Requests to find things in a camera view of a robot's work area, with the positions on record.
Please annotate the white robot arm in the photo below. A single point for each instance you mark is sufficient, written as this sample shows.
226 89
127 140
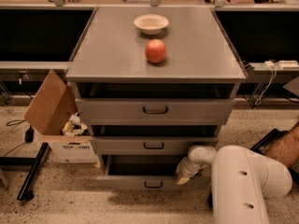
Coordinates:
240 181

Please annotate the grey drawer cabinet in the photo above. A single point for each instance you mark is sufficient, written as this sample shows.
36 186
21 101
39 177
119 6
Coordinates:
111 63

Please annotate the red apple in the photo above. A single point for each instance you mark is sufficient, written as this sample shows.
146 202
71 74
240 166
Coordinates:
155 51

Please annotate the grey bottom drawer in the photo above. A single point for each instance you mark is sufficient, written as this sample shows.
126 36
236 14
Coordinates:
145 172

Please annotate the grey top drawer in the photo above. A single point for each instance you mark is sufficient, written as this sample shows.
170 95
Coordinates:
154 111

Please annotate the open cardboard box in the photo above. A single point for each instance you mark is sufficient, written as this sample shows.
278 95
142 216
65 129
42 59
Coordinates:
50 112

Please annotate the grey middle drawer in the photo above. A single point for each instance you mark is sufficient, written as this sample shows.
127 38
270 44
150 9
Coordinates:
148 145

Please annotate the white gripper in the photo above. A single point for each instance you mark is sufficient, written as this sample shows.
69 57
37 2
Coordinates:
188 167

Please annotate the black table leg left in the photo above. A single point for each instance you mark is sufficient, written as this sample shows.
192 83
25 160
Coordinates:
26 194

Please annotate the grey drawer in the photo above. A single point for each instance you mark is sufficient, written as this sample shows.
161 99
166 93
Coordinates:
148 145
145 172
154 111

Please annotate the person's bare leg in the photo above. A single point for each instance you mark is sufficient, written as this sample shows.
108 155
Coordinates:
286 148

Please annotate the white bowl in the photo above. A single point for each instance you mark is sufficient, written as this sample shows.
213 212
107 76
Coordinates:
151 24

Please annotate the white power strip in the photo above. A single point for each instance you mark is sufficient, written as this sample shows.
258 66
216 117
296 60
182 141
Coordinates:
283 65

